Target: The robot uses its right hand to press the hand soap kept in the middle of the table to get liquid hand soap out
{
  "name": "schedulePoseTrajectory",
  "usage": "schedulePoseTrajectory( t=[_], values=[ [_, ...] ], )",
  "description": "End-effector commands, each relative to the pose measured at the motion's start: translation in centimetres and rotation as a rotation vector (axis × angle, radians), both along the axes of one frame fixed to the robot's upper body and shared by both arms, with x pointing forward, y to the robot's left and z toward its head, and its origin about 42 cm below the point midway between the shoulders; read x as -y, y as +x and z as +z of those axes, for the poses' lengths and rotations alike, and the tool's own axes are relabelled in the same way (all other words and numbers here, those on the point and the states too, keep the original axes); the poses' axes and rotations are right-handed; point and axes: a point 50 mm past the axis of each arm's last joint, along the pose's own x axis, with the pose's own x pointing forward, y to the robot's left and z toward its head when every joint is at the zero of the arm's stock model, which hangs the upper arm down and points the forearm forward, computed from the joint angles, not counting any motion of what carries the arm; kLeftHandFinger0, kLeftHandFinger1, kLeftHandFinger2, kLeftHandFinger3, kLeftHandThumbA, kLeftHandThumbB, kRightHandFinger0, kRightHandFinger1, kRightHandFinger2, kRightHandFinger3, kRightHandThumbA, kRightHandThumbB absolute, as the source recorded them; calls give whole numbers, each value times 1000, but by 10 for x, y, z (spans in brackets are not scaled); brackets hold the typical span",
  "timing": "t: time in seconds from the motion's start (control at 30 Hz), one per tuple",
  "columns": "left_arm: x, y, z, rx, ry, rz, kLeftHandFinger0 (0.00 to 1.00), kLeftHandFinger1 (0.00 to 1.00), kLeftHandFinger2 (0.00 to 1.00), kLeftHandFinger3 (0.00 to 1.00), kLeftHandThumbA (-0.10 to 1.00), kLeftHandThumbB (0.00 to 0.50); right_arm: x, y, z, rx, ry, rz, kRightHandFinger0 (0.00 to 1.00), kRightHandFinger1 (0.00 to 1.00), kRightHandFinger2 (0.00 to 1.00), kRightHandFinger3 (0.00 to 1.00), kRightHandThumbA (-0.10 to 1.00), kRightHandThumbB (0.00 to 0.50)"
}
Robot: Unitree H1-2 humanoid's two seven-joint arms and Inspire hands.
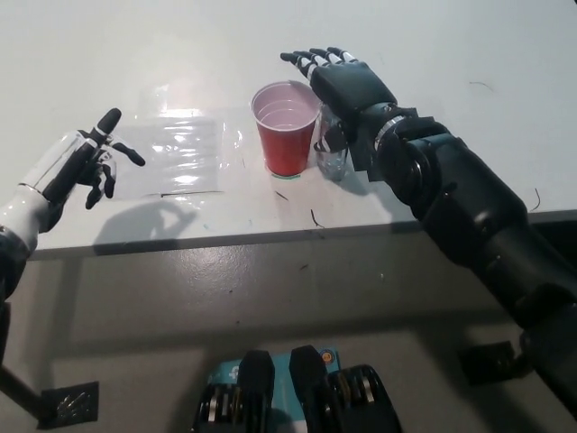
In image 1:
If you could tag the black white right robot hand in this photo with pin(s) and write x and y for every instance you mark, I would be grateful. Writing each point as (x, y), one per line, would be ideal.
(351, 88)

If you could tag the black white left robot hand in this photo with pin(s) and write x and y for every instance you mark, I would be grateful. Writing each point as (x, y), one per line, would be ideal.
(72, 167)

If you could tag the clear soap bottle black pump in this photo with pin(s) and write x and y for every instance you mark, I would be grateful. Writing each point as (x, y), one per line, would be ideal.
(332, 164)

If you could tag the red plastic cup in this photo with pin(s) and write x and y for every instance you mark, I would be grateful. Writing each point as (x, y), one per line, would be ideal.
(285, 144)

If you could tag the clear plastic sheet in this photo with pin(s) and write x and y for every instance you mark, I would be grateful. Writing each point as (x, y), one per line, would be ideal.
(180, 153)

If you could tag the black floor tape patch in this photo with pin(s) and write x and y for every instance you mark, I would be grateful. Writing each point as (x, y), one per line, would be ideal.
(484, 365)
(70, 403)

